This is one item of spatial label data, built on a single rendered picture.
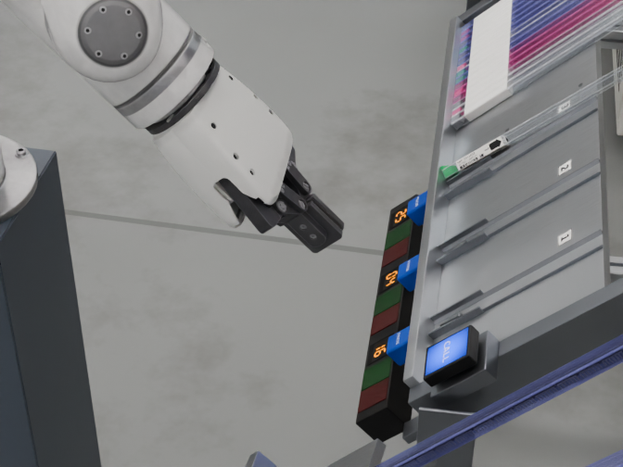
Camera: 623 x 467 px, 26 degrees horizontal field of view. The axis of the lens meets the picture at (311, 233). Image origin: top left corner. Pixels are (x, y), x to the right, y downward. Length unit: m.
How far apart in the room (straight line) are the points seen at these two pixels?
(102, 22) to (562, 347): 0.49
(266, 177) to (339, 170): 1.69
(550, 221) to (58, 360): 0.68
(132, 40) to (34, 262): 0.68
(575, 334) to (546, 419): 1.08
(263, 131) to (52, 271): 0.61
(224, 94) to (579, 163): 0.43
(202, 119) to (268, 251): 1.52
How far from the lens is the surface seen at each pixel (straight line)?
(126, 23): 0.91
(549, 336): 1.15
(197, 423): 2.20
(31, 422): 1.63
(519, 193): 1.36
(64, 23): 0.91
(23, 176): 1.53
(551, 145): 1.39
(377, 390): 1.31
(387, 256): 1.48
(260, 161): 1.03
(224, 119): 1.02
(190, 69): 1.00
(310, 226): 1.07
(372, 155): 2.76
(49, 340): 1.64
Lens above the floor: 1.59
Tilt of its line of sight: 39 degrees down
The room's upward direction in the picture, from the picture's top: straight up
